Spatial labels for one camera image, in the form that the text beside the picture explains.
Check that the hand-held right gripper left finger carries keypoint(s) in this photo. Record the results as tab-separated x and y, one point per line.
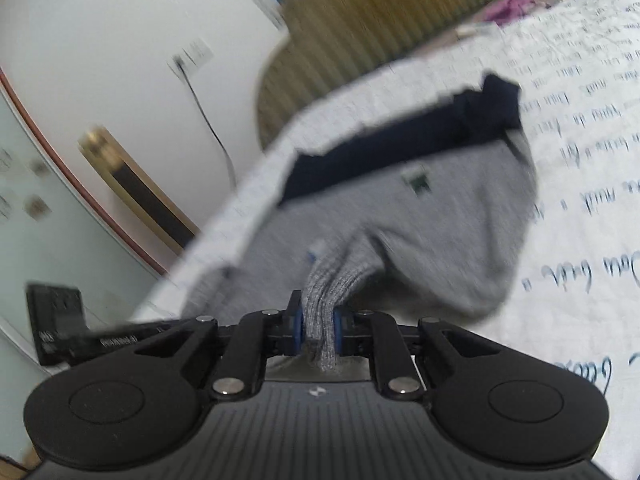
298	324

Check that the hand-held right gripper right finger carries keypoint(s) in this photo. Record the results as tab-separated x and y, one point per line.
336	327

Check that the grey sweater with navy sleeves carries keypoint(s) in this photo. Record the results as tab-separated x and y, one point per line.
450	220

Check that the pale cabinet with brown trim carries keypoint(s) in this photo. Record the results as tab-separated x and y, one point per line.
60	220

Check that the wooden framed dark panel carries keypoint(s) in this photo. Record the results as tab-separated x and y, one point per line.
135	185

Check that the white blanket with script print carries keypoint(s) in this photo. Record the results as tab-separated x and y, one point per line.
575	210

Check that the olive padded headboard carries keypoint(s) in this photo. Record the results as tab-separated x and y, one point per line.
375	20

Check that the white power strip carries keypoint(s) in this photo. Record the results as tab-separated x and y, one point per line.
475	31

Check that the purple cloth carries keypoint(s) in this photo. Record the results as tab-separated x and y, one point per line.
512	7

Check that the white wall socket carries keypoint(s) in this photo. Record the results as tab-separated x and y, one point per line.
200	51
181	66

